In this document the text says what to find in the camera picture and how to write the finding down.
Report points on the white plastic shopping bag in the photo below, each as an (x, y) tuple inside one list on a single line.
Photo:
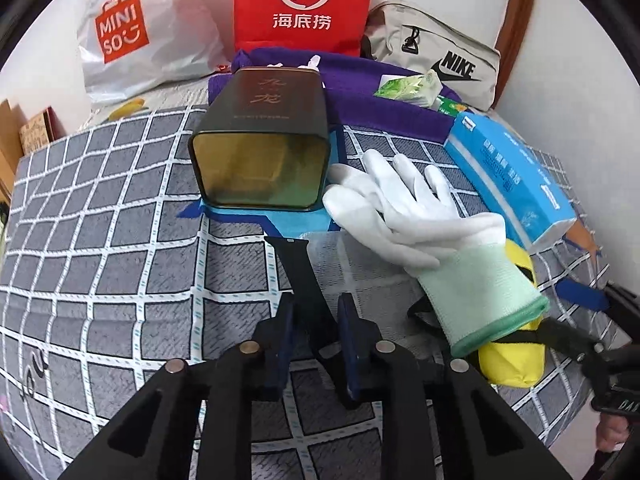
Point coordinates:
[(150, 60)]

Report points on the white tissue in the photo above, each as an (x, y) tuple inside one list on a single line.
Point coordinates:
[(314, 62)]

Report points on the brown cardboard box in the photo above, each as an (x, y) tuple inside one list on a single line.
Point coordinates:
[(40, 130)]

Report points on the wooden door frame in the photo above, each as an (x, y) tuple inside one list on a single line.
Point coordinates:
[(517, 20)]

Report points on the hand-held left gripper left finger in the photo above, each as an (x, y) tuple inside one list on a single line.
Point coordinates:
[(282, 345)]

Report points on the white work glove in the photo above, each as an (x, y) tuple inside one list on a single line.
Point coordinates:
[(425, 220)]

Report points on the white fruit-print mat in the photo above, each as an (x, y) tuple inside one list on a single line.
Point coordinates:
[(165, 102)]

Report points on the yellow pouch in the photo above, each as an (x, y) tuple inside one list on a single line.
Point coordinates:
[(510, 360)]

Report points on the pale green tissue pack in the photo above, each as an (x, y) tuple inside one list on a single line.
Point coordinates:
[(407, 87)]

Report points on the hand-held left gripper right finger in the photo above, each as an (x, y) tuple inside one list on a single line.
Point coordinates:
[(350, 350)]

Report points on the green plastic packet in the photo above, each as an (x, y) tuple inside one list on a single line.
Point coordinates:
[(452, 107)]

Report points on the grey waist bag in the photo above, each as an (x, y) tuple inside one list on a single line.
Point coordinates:
[(430, 40)]

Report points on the blue tape strip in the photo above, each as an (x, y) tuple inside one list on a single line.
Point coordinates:
[(582, 295)]

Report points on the blue tissue pack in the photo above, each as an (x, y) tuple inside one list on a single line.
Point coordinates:
[(510, 185)]

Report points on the purple towel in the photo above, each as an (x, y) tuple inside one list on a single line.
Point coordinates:
[(350, 90)]

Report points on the dark green tin box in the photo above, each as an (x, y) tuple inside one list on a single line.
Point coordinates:
[(260, 140)]

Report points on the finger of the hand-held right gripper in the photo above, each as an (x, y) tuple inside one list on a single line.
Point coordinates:
[(570, 340), (625, 300)]

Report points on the person's right hand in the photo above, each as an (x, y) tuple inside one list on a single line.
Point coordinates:
[(612, 430)]

